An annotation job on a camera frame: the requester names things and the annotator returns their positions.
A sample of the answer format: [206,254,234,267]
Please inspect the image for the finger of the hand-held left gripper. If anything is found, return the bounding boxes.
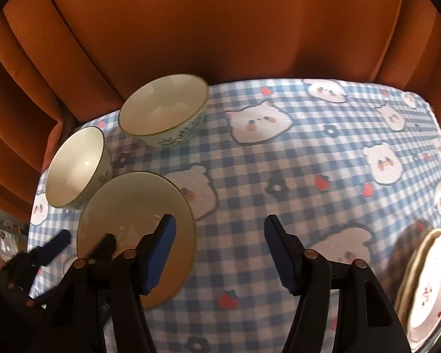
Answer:
[84,233,117,265]
[5,230,72,295]

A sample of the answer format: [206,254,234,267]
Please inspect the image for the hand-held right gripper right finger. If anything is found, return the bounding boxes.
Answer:
[263,214,414,353]

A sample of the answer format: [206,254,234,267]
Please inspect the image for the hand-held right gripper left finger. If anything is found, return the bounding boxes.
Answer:
[37,213,177,353]

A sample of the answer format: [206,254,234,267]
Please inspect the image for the floral ceramic bowl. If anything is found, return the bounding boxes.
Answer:
[118,74,209,149]
[45,126,113,209]
[76,171,198,310]

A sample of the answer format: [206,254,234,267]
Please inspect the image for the white red-flower plate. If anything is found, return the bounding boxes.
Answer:
[406,233,441,344]

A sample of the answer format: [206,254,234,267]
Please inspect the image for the blue checked bear tablecloth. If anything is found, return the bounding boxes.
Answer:
[27,77,441,353]

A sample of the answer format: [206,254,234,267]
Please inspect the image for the orange curtain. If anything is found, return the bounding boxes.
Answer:
[0,0,441,207]

